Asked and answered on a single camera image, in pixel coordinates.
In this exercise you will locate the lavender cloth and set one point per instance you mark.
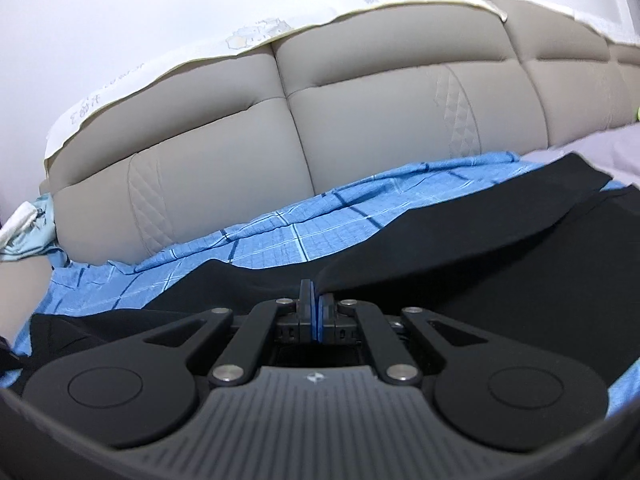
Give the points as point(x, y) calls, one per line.
point(620, 155)

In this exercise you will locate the light blue cloth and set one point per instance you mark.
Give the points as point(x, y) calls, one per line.
point(42, 222)

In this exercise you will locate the black pants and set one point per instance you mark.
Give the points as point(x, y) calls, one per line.
point(500, 285)

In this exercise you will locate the blue checked bed sheet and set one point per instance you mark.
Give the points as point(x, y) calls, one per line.
point(300, 240)

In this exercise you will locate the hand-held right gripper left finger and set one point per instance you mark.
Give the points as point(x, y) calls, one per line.
point(306, 310)

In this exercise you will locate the white printed paper sheet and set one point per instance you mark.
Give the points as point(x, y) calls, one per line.
point(250, 35)

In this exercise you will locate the beige leather sofa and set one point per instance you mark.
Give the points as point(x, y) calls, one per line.
point(360, 100)

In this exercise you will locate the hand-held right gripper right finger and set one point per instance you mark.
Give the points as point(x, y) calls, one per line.
point(325, 312)

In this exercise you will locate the white cloth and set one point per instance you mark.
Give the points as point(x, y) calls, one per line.
point(17, 222)

